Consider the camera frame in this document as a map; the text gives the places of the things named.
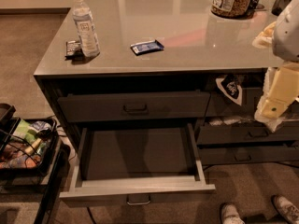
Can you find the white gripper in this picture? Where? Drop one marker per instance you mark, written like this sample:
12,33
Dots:
287,34

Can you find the grey drawer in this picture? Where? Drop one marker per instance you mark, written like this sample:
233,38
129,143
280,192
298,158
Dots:
129,106
219,105
252,154
246,133
137,167

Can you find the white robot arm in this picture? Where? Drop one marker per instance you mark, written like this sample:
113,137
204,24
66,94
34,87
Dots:
282,35

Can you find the white plastic bags in drawer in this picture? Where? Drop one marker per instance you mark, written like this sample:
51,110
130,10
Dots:
229,120

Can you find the grey drawer cabinet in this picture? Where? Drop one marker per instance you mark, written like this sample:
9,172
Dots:
198,47

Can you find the dark pitcher on counter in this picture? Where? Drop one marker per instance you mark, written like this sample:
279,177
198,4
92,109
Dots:
281,0

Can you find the large nut jar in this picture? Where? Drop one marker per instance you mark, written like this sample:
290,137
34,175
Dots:
230,8

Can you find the left white shoe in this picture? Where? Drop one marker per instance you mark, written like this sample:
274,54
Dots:
230,215

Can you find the blue snack packet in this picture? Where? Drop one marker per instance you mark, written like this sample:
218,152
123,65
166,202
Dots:
146,47

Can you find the clear plastic water bottle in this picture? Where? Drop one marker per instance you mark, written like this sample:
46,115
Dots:
83,20

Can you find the dark snack packet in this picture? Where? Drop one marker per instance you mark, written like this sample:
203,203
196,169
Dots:
73,49

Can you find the colourful snack bags in rack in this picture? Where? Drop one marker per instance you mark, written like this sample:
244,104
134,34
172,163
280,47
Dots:
14,157

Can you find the green snack bag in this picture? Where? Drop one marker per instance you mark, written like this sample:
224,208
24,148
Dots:
28,132

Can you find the black wire snack rack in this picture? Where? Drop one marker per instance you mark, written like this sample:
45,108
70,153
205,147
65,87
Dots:
46,179

